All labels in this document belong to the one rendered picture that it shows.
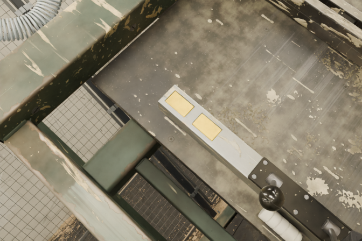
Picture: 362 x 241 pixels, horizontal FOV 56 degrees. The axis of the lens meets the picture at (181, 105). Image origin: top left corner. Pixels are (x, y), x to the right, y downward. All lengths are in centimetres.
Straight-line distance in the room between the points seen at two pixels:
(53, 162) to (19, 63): 19
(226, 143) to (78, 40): 34
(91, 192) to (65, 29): 31
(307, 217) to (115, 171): 37
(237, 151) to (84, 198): 29
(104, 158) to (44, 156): 12
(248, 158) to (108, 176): 28
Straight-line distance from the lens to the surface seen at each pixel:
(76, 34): 68
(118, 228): 61
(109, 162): 71
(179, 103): 66
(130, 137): 72
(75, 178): 63
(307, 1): 80
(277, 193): 52
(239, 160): 64
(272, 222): 66
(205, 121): 65
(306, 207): 65
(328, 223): 65
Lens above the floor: 188
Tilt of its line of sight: 20 degrees down
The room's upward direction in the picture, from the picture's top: 40 degrees counter-clockwise
